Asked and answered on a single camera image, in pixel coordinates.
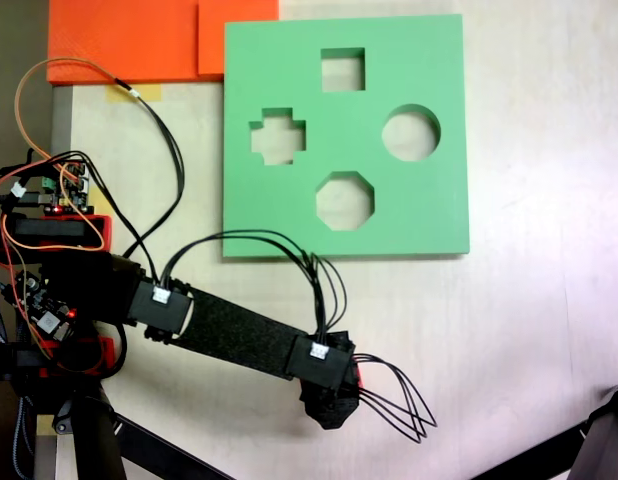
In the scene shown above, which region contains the large orange foam board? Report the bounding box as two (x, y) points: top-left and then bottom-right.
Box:
(46, 0), (225, 84)

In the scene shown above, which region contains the thin orange wire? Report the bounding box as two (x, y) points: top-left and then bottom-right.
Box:
(13, 56), (121, 251)

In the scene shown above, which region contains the green shape sorter board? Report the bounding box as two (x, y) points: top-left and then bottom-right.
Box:
(221, 13), (471, 260)

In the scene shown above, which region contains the black USB plug cable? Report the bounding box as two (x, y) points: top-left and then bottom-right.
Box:
(0, 192), (50, 206)

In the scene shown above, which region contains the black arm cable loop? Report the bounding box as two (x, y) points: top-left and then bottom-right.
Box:
(161, 228), (349, 346)

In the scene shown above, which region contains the circuit board with green terminal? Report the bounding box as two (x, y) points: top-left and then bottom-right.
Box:
(38, 162), (95, 215)

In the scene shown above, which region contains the long black motor cable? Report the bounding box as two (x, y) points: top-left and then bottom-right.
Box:
(113, 77), (186, 259)

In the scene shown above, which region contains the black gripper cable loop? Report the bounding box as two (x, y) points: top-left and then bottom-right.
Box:
(351, 353), (439, 445)

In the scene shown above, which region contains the black circuit board with inductor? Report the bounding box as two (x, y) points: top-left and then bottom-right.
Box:
(8, 269), (78, 346)

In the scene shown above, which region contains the red and black table clamp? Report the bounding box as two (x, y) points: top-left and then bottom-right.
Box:
(0, 213), (114, 254)
(38, 337), (115, 376)

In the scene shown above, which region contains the black tripod leg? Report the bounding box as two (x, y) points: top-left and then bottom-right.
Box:
(51, 384), (128, 480)
(568, 374), (618, 480)

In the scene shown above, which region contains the braided grey cable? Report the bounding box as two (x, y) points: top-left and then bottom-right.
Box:
(11, 394), (38, 480)

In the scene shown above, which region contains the black tripod brace bar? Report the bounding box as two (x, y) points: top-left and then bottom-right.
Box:
(468, 422), (590, 480)
(113, 413), (236, 480)

